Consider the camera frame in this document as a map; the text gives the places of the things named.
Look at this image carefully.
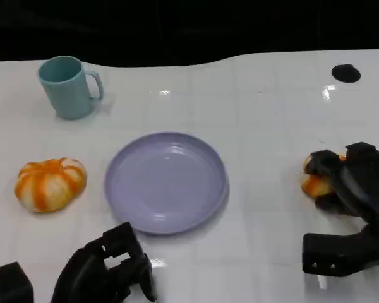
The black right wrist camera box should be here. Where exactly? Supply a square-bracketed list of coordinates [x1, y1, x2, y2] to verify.
[302, 224, 379, 278]

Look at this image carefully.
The pale green mug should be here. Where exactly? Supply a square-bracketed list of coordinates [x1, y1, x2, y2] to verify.
[37, 56, 104, 121]

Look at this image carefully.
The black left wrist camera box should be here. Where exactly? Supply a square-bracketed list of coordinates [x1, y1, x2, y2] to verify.
[0, 261, 35, 303]

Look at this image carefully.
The black round table grommet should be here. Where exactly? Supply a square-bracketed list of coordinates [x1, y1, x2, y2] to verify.
[331, 64, 361, 83]

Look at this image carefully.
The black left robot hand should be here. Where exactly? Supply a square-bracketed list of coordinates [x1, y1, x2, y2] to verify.
[50, 222, 157, 303]

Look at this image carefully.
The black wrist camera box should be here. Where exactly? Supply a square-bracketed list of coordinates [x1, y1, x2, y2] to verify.
[0, 261, 35, 303]
[302, 224, 379, 278]

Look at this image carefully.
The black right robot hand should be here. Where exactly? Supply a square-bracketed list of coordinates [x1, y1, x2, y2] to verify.
[304, 141, 379, 219]

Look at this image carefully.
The orange and white bread roll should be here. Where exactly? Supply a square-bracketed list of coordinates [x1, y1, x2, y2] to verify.
[14, 157, 88, 213]
[299, 151, 347, 198]

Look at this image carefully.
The lilac plate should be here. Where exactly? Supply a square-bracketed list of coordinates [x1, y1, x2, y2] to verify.
[104, 131, 230, 236]

